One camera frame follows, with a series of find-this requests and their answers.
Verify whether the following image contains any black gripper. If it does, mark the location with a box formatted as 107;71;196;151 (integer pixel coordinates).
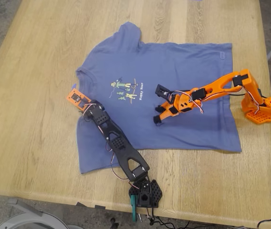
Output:
78;101;96;122

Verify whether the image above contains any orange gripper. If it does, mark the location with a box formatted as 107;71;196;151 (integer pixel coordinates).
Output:
152;89;203;126

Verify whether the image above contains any blue printed T-shirt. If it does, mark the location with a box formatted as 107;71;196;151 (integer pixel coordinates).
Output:
75;21;243;175

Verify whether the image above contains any black perforated arm base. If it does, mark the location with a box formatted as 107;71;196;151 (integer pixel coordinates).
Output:
128;178;163;208

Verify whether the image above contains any orange perforated arm base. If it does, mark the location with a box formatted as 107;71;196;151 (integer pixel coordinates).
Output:
241;94;271;125

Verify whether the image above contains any green table clamp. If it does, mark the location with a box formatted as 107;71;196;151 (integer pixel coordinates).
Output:
129;194;139;222

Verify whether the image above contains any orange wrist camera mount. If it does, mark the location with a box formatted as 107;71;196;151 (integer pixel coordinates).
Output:
66;87;93;112

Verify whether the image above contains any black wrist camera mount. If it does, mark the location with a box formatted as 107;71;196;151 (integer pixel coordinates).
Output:
155;83;176;102

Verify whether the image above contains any black floor cable bundle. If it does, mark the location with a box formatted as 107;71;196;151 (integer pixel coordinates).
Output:
146;207;192;229

